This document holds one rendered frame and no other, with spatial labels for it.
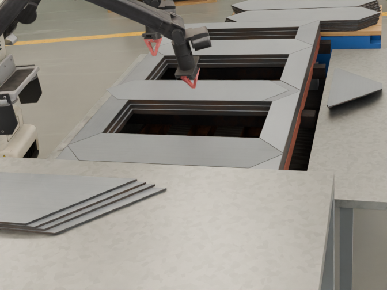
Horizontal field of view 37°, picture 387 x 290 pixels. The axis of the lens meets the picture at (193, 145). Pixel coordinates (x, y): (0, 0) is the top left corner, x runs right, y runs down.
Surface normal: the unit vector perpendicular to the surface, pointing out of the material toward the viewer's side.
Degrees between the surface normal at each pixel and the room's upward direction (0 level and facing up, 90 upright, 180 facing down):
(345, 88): 0
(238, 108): 90
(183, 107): 90
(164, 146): 0
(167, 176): 0
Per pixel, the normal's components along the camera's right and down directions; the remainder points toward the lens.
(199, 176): -0.12, -0.86
